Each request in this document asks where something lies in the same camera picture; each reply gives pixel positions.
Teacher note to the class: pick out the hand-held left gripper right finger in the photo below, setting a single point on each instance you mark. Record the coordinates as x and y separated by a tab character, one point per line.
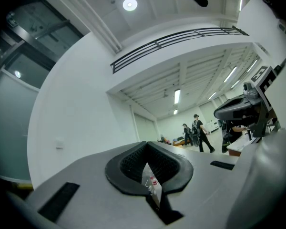
205	175

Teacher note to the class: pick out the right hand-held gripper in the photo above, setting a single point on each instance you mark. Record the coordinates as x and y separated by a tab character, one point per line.
264	87

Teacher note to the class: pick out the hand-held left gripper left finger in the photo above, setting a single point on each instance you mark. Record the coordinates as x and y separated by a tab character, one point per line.
85	199

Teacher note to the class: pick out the ceiling light tube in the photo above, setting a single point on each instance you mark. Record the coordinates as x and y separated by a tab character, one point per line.
212	95
175	111
177	95
230	74

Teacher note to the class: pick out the wooden desk with white top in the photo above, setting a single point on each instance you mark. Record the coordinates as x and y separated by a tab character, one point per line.
239	144

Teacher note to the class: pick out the group of clear water jugs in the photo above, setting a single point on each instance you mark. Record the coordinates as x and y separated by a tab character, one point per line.
153	178

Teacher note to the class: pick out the black balcony railing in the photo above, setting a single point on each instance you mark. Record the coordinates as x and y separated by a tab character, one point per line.
178	44

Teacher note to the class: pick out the frosted glass partition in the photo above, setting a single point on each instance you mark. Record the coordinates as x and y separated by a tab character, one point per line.
12	128

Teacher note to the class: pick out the round ceiling lamp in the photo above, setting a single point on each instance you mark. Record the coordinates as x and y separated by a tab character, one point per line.
129	3

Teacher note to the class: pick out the white wall socket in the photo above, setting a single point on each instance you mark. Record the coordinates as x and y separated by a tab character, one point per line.
59	143

